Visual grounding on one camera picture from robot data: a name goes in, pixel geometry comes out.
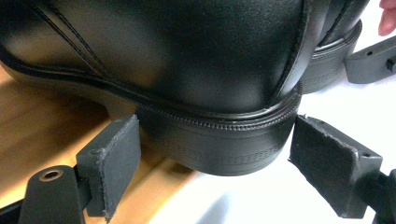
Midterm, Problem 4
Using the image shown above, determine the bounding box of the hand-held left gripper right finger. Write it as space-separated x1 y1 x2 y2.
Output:
288 114 384 219

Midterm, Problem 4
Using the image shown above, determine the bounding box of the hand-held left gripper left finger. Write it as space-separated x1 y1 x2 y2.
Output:
76 113 142 223

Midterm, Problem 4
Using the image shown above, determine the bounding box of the black leather shoe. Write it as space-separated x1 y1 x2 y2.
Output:
0 0 332 177
299 0 372 95

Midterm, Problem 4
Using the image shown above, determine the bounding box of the wooden three-tier shoe rack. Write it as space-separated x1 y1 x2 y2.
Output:
0 63 202 224

